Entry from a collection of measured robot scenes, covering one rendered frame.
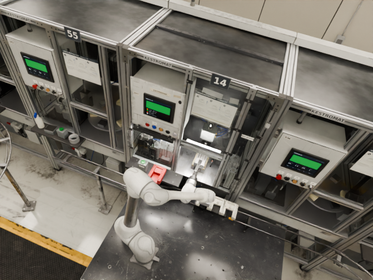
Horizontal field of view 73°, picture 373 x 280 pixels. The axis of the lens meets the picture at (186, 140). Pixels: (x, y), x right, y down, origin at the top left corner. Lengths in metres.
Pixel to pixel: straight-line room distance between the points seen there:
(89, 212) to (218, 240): 1.60
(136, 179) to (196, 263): 1.00
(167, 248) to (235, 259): 0.59
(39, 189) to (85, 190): 0.54
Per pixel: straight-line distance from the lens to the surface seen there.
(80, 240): 3.18
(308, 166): 1.96
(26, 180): 3.75
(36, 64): 2.40
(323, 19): 5.24
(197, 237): 2.42
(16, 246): 3.34
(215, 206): 2.40
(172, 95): 1.80
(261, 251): 2.54
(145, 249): 2.06
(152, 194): 1.58
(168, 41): 1.97
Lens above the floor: 2.90
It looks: 47 degrees down
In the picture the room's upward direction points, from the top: 11 degrees clockwise
